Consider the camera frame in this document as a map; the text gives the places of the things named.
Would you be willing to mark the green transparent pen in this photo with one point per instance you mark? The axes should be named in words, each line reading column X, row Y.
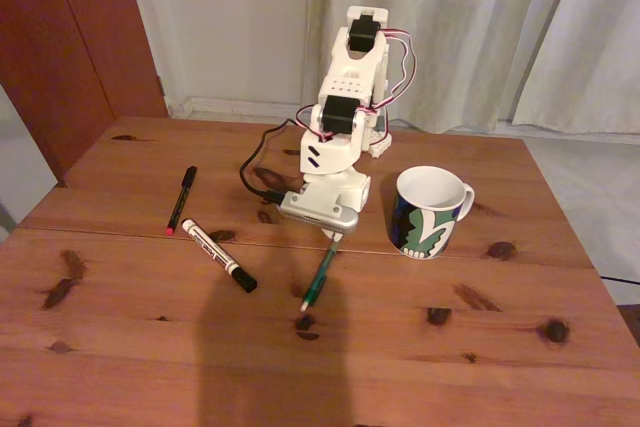
column 320, row 274

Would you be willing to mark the white marker black cap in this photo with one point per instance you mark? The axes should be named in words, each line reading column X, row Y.
column 217, row 254

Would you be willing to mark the thin black pen red end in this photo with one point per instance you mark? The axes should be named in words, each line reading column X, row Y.
column 181, row 199

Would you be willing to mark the white mug green blue pattern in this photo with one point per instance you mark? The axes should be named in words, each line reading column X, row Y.
column 422, row 232

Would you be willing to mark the white curtain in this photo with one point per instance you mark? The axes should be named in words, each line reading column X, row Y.
column 475, row 32
column 590, row 47

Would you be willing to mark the brown wooden door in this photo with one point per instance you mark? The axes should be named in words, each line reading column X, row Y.
column 65, row 47

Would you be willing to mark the white furniture panel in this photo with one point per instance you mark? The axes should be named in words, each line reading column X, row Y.
column 22, row 167

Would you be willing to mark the silver camera box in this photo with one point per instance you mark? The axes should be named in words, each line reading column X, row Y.
column 320, row 214

